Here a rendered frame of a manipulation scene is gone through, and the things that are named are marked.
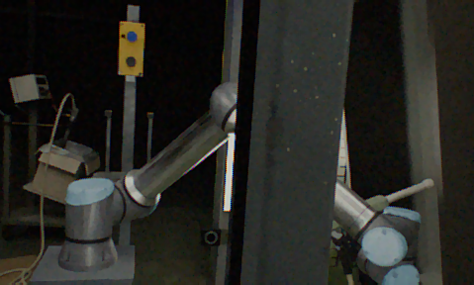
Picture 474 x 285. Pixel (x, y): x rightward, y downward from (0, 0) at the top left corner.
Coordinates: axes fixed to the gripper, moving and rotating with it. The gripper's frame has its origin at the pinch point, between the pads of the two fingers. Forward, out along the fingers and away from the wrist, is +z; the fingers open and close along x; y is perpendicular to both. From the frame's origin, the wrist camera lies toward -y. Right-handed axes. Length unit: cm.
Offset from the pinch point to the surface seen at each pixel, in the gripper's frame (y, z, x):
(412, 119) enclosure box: -13, 35, 58
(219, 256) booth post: 34, 86, -34
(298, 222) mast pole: -57, -104, -40
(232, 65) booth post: -55, 88, 5
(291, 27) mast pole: -69, -104, -37
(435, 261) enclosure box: 49, 28, 49
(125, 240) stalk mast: 14, 108, -76
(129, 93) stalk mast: -58, 110, -46
